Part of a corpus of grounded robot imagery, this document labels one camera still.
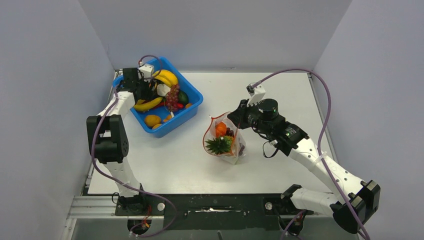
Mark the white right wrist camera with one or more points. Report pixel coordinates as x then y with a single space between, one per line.
256 92

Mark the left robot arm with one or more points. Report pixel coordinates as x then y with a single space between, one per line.
107 138

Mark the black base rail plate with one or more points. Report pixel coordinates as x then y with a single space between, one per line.
266 211

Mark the white toy garlic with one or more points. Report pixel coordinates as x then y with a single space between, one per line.
162 89

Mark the yellow banana bunch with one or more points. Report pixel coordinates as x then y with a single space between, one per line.
166 77

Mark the dark green toy avocado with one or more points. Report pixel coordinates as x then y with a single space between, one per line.
183 98

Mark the orange toy tangerine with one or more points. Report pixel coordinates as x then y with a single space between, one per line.
220 129

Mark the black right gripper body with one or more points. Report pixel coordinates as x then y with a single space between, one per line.
248 115

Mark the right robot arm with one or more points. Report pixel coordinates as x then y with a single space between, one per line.
351 201

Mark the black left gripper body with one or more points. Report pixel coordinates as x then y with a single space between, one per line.
146 88

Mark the red toy chili pepper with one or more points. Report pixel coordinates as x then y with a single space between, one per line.
163 104

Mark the small red grape bunch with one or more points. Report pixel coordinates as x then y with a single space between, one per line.
172 98

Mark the orange toy pineapple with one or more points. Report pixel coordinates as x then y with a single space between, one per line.
219 145

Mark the blue plastic bin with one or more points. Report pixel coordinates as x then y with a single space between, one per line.
192 96

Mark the yellow toy mango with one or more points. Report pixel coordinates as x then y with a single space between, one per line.
152 120

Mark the dark purple toy grapes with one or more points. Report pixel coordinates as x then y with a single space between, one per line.
237 141

